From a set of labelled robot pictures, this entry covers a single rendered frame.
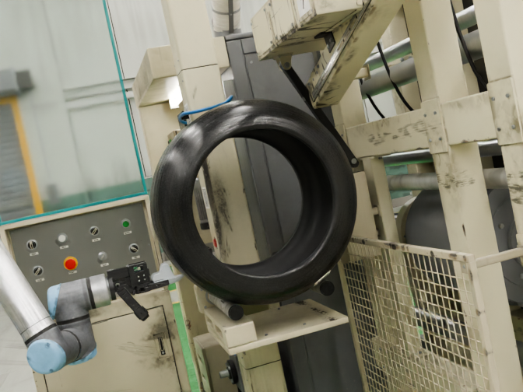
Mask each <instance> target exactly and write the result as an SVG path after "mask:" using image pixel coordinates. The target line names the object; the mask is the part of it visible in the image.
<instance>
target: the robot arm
mask: <svg viewBox="0 0 523 392"><path fill-rule="evenodd" d="M149 276H150V273H149V269H148V268H147V264H146V262H145V261H140V262H136V263H133V264H127V265H126V266H125V267H122V268H116V269H112V270H111V269H110V270H107V277H106V278H105V274H101V275H94V276H91V277H89V278H83V279H80V280H75V281H72V282H66V283H63V284H61V283H60V284H59V285H54V286H52V287H50V288H49V289H48V291H47V304H48V310H49V314H48V312H47V311H46V309H45V308H44V306H43V304H42V303H41V301H40V300H39V298H38V297H37V295H36V293H35V292H34V291H33V289H32V287H31V286H30V284H29V282H28V281H27V280H26V278H25V276H24V275H23V273H22V272H21V271H20V269H19V267H18V265H17V264H16V262H15V261H14V260H13V258H12V256H11V254H10V253H9V252H8V250H7V249H6V247H5V245H4V243H3V242H2V241H1V239H0V303H1V305H2V307H3V308H4V310H5V312H6V313H7V314H8V316H9V318H10V320H11V321H12V322H13V324H14V326H15V327H16V329H17V331H18V332H19V334H20V335H21V337H22V338H23V342H24V343H25V345H26V347H27V348H28V350H27V354H26V358H27V362H28V364H29V365H30V367H31V368H32V369H33V370H34V371H35V372H37V373H40V374H51V373H55V372H57V371H59V370H60V369H62V368H63V367H64V366H67V365H69V366H74V365H78V364H81V363H84V362H87V361H89V360H90V359H92V358H94V357H95V356H96V355H97V343H96V342H95V338H94V335H93V329H92V324H91V321H90V315H89V310H93V309H96V308H100V307H103V306H109V305H111V299H112V301H113V300H116V295H115V293H116V292H117V294H118V295H119V296H120V297H121V298H122V299H123V300H124V301H125V302H126V304H127V305H128V306H129V307H130V308H131V309H132V310H133V311H134V312H135V313H134V315H135V316H136V317H137V318H139V320H142V321H145V320H146V319H147V318H148V317H149V314H148V311H147V309H146V308H145V307H144V306H141V305H140V304H139V303H138V302H137V301H136V300H135V299H134V298H133V296H134V295H135V294H140V293H144V292H149V291H151V290H153V289H158V288H161V287H164V286H166V285H170V284H173V283H175V282H179V281H180V280H181V279H182V278H183V277H184V275H183V274H182V275H174V273H173V272H172V270H171V269H170V266H169V265H168V264H167V263H162V264H161V265H160V269H159V271H158V272H155V273H153V274H152V275H151V279H152V280H150V277H149ZM116 283H119V284H120V285H117V286H116ZM125 288H126V289H127V290H128V291H127V290H126V289H125ZM129 292H130V293H131V294H132V295H131V294H130V293H129ZM54 319H56V323H57V324H56V323H55V322H54V321H53V320H54Z"/></svg>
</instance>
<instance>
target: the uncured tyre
mask: <svg viewBox="0 0 523 392"><path fill-rule="evenodd" d="M228 138H251V139H254V140H258V141H260V142H264V143H265V144H267V145H270V146H271V147H273V148H274V149H276V150H277V151H278V152H280V153H281V154H282V155H283V156H284V157H285V158H286V159H287V161H288V162H289V163H290V165H291V166H292V168H293V170H294V172H295V174H296V175H297V179H298V180H299V184H300V189H301V196H302V206H301V213H300V219H299V222H298V224H297V227H296V229H295V231H294V233H293V235H292V236H291V237H290V239H289V240H288V242H287V243H286V244H285V245H284V246H283V247H282V248H281V249H280V250H279V251H278V252H276V253H275V254H273V255H272V256H271V257H268V258H266V259H264V260H263V261H259V262H256V263H253V264H243V265H236V264H226V263H223V262H221V261H220V260H218V259H217V258H216V257H215V256H214V255H213V254H212V253H211V252H210V250H209V249H208V248H207V246H206V245H205V244H204V242H203V241H202V238H201V237H200V235H199V233H198V230H197V227H196V225H195V220H194V216H193V209H192V195H193V190H194V186H195V180H196V177H197V175H198V172H199V170H200V168H201V166H202V164H203V163H204V161H205V159H206V158H207V157H208V155H209V154H210V153H211V152H212V150H213V149H214V148H215V147H217V146H218V145H219V144H220V143H221V142H223V141H225V140H226V139H228ZM356 210H357V193H356V182H355V178H354V175H353V170H352V167H351V166H350V163H349V160H348V158H347V156H346V154H345V152H344V150H343V149H342V146H341V145H340V144H339V142H338V141H337V140H336V138H335V137H334V135H333V134H332V133H331V132H330V131H329V130H328V129H327V128H326V127H325V126H324V125H323V124H322V123H321V122H319V121H318V120H316V119H315V118H314V117H312V116H311V115H310V114H308V113H306V112H304V111H302V110H301V109H299V108H296V107H294V106H291V105H289V104H287V103H283V102H279V101H276V100H267V99H245V100H236V101H232V102H229V103H225V104H222V105H220V106H218V107H215V108H212V109H211V110H209V111H207V112H205V113H204V114H202V115H201V116H199V117H198V118H196V119H195V120H193V121H192V122H191V123H190V124H188V125H187V126H186V127H184V128H183V129H182V130H181V131H180V132H179V133H178V134H177V135H176V136H175V137H174V138H173V139H172V141H171V142H170V143H169V145H168V146H167V147H166V149H165V150H164V152H163V154H162V156H161V157H160V160H159V162H158V164H157V166H156V169H155V172H154V175H153V181H152V185H151V191H150V213H151V219H152V223H153V228H154V231H155V234H156V238H157V239H158V241H159V243H160V246H161V247H162V249H163V252H164V253H165V254H166V256H167V257H168V259H169V260H170V262H171V263H172V264H173V265H174V267H175V268H176V269H177V270H178V271H179V272H180V273H181V274H183V275H184V276H185V277H186V278H188V279H189V280H190V281H191V282H193V283H194V284H195V285H197V286H198V287H199V288H200V289H202V290H204V291H205V292H207V293H208V294H210V295H212V296H215V297H217V298H219V299H223V300H226V301H228V302H231V303H237V304H243V305H253V306H257V305H268V304H273V303H280V302H282V301H285V300H288V299H292V298H293V297H296V296H298V295H300V294H302V293H303V292H306V291H307V290H308V289H311V288H312V287H314V284H315V283H316V282H317V281H318V280H319V279H320V278H322V277H323V276H324V275H325V274H327V273H328V272H329V271H330V270H332V269H333V268H334V267H335V266H336V265H337V263H338V262H339V260H340V258H341V257H342V255H343V254H344V252H345V250H346V248H347V246H348V244H349V241H350V238H351V236H352V234H353V229H354V226H355V221H356Z"/></svg>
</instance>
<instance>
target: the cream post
mask: <svg viewBox="0 0 523 392"><path fill-rule="evenodd" d="M161 4H162V8H163V14H164V19H165V22H166V26H167V32H168V37H169V40H170V47H171V50H172V55H173V59H174V67H175V69H176V73H177V80H178V83H179V85H178V86H179V87H180V91H181V98H182V101H183V105H185V104H186V103H187V104H188V110H189V111H191V110H197V109H201V108H204V107H210V106H213V105H216V104H218V103H222V102H224V101H226V97H225V93H224V90H223V83H222V79H221V75H220V71H219V65H218V61H217V56H216V50H215V46H214V42H213V38H212V31H211V27H210V24H209V17H208V13H207V9H206V5H205V0H161ZM198 177H199V181H200V184H201V188H202V187H205V190H206V194H207V198H208V202H209V208H206V207H205V209H206V212H207V217H208V221H209V228H210V232H211V235H212V241H213V239H216V243H217V247H215V246H214V244H213V246H214V250H215V253H216V258H217V259H218V260H220V261H221V262H223V263H226V264H236V265H243V264H253V263H256V262H259V261H260V259H259V255H258V248H257V244H256V240H255V236H254V230H253V225H252V222H251V215H250V211H249V207H248V203H247V197H246V193H245V189H244V182H243V178H242V174H241V171H240V164H239V159H238V156H237V149H236V146H235V141H234V138H228V139H226V140H225V141H223V142H221V143H220V144H219V145H218V146H217V147H215V148H214V149H213V150H212V152H211V153H210V154H209V155H208V157H207V158H206V159H205V161H204V163H203V164H202V166H201V168H200V170H199V172H198ZM238 305H240V306H241V307H242V308H243V310H244V315H245V316H247V315H250V314H253V313H259V312H262V311H265V310H270V306H269V304H268V305H257V306H253V305H243V304H238ZM237 357H238V361H239V365H240V374H241V375H242V380H243V384H244V390H245V392H288V391H287V387H286V381H285V376H284V372H283V366H282V362H281V358H280V354H279V347H278V343H277V342H276V343H274V344H270V345H266V346H262V347H260V348H255V349H252V350H249V351H246V352H241V353H237Z"/></svg>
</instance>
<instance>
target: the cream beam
mask: <svg viewBox="0 0 523 392"><path fill-rule="evenodd" d="M309 3H310V7H311V9H310V10H309V11H308V12H306V13H305V14H304V15H303V16H301V17H300V15H299V11H298V7H297V0H268V1H267V2H266V3H265V4H264V5H263V6H262V7H261V8H260V9H259V10H258V11H257V12H256V13H255V15H254V16H253V17H252V18H251V28H252V32H253V35H254V42H255V46H256V51H257V56H258V60H259V61H264V60H268V59H273V58H274V57H275V56H277V55H279V54H287V53H292V52H293V55H295V54H304V53H308V52H313V51H322V50H324V49H325V47H326V43H325V39H324V37H323V38H318V39H314V37H315V36H316V35H317V34H319V33H320V32H324V31H325V32H329V31H330V32H331V31H332V32H333V31H334V29H335V28H336V27H337V26H339V25H341V24H342V23H344V22H345V21H346V20H348V19H349V18H351V17H352V16H353V15H355V14H356V13H358V12H359V11H360V10H362V8H363V3H362V0H309Z"/></svg>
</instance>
